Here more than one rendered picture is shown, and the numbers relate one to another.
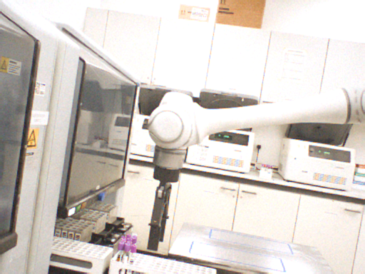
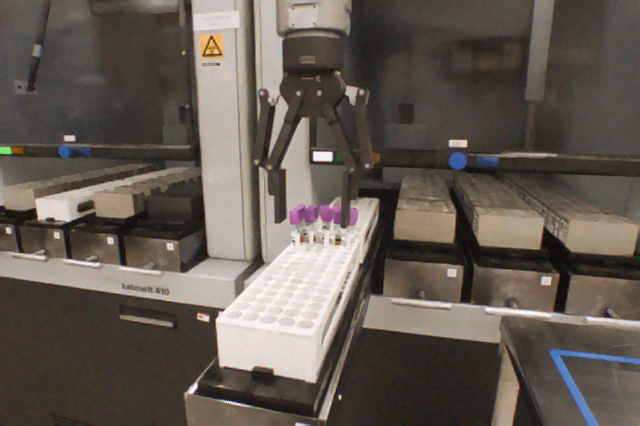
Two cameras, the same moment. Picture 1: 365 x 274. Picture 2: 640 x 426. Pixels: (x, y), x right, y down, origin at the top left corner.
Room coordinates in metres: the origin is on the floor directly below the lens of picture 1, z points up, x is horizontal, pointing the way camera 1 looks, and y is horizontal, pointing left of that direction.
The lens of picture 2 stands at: (1.20, -0.47, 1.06)
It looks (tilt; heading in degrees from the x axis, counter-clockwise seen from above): 14 degrees down; 98
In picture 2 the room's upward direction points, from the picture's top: straight up
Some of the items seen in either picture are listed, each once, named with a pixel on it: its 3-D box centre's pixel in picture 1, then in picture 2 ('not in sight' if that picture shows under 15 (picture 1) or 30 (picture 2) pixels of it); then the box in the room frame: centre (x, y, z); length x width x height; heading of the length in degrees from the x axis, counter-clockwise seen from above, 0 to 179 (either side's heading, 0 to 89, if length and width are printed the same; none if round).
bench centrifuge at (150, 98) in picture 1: (162, 122); not in sight; (3.77, 0.20, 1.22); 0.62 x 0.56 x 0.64; 171
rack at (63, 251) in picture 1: (59, 253); (347, 226); (1.16, 0.30, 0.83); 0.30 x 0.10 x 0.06; 83
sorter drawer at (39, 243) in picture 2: not in sight; (132, 208); (0.48, 0.61, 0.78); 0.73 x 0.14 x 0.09; 83
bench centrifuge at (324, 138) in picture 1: (316, 144); not in sight; (3.60, -1.22, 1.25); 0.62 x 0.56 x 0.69; 173
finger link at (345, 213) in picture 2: (160, 229); (346, 199); (1.17, 0.02, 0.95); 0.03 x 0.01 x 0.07; 83
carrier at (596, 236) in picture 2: (110, 215); (598, 237); (1.61, 0.24, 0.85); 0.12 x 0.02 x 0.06; 172
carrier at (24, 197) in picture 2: not in sight; (22, 199); (0.31, 0.39, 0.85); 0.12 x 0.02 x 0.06; 174
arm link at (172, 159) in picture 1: (169, 157); (313, 15); (1.13, 0.03, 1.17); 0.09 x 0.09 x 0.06
